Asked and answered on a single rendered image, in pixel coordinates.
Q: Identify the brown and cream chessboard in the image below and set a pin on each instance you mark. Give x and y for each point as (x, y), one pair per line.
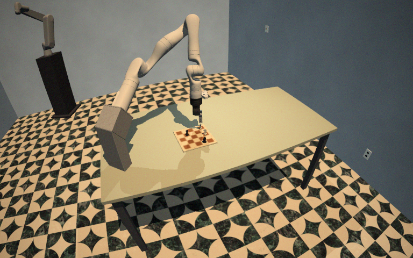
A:
(195, 138)

